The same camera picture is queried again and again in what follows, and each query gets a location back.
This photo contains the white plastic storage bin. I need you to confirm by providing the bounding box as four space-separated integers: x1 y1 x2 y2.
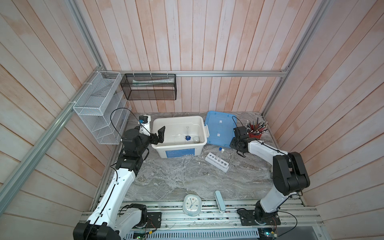
152 116 210 159

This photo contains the blue plastic bin lid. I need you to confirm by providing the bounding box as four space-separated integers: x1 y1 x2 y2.
205 111 237 148

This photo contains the blue-based graduated cylinder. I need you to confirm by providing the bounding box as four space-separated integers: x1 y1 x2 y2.
185 126 191 141

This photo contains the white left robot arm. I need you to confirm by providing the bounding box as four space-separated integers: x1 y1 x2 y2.
73 127 166 240

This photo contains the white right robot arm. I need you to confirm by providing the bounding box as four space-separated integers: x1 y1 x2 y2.
230 126 310 225

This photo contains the red pencil cup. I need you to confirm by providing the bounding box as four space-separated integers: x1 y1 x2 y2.
249 133 262 140

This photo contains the bundle of pencils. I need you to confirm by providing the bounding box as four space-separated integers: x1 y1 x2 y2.
246 118 268 136

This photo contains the light blue stapler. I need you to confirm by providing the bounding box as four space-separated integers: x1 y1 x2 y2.
215 190 226 213

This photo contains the round white clock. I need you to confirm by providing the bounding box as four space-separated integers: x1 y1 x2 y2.
183 194 202 217

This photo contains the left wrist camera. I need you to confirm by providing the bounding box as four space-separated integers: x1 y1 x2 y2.
139 115 151 136

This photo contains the white wire mesh shelf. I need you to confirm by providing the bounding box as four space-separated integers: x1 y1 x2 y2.
74 71 130 145

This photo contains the black wire mesh basket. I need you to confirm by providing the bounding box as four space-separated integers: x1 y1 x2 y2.
120 73 178 101

